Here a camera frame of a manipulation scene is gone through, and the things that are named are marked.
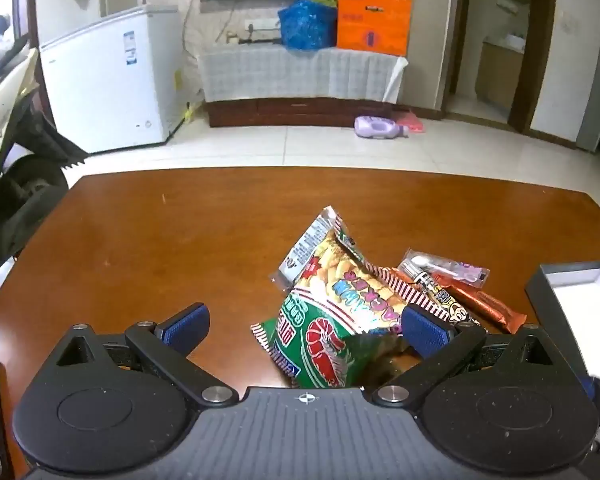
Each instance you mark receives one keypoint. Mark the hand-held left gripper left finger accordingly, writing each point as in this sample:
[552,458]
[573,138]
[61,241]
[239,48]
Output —
[185,327]

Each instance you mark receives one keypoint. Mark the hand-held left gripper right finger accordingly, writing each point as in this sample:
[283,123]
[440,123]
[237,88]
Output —
[425,331]

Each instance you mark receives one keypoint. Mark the small tube with black label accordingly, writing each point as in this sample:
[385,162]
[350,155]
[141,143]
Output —
[442,297]

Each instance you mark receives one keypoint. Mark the clear pink print packet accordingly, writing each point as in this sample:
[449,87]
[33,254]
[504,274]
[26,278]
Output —
[462,269]

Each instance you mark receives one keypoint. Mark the orange biscuit stick packet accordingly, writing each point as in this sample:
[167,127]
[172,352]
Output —
[495,307]

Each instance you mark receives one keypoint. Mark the green shrimp chips bag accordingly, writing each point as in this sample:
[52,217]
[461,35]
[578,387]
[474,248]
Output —
[330,330]

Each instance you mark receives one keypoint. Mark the dark grey cardboard box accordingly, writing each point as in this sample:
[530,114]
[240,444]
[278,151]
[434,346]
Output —
[570,300]

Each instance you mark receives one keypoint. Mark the clear sunflower seed packet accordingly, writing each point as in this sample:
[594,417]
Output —
[305,247]

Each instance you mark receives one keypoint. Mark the purple detergent bottle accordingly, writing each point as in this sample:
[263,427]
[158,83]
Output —
[377,127]

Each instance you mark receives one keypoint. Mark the pink plastic item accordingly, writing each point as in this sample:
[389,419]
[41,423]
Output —
[412,121]

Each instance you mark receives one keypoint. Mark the electric scooter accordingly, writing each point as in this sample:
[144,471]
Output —
[25,185]

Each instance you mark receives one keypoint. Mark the brown wooden television cabinet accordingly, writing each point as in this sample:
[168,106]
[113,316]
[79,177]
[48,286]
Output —
[290,112]

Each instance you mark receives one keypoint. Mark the white chest freezer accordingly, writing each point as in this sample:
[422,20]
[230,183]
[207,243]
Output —
[110,85]

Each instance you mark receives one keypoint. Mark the wooden kitchen counter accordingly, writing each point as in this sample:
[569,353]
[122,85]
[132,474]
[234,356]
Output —
[500,75]

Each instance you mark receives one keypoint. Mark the white lace cabinet cloth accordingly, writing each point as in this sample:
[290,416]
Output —
[290,72]

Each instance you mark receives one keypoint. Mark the orange gift box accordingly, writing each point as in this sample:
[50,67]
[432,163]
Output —
[375,22]

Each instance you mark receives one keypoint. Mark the blue mesh plastic bag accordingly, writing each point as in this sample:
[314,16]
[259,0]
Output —
[305,22]

